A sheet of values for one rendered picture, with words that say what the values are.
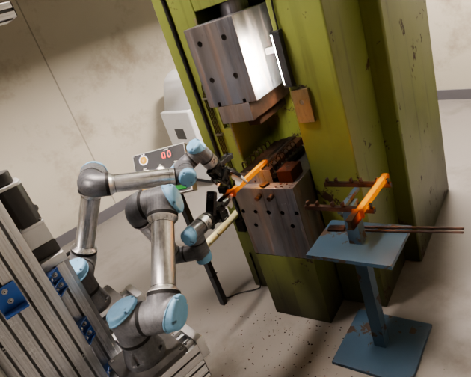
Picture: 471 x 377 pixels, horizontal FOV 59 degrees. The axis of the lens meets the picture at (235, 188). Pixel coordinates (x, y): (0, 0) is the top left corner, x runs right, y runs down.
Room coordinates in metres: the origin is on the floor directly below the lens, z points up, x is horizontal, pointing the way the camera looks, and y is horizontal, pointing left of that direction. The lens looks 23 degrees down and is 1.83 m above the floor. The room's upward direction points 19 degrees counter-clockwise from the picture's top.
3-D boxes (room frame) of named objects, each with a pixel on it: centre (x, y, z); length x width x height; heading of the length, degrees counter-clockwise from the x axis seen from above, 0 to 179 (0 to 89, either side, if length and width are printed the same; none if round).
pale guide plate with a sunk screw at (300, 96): (1.99, -0.45, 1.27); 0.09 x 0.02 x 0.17; 48
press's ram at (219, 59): (2.23, -0.30, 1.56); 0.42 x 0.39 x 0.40; 138
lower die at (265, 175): (2.26, -0.27, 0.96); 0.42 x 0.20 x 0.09; 138
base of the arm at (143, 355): (1.20, 0.50, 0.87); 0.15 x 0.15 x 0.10
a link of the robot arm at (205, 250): (1.66, 0.25, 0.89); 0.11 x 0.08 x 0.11; 75
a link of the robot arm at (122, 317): (1.20, 0.49, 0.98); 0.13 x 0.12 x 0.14; 75
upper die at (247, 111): (2.26, -0.27, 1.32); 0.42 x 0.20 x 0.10; 138
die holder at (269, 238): (2.23, -0.31, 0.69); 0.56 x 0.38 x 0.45; 138
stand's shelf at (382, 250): (1.63, -0.46, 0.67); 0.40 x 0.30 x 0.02; 46
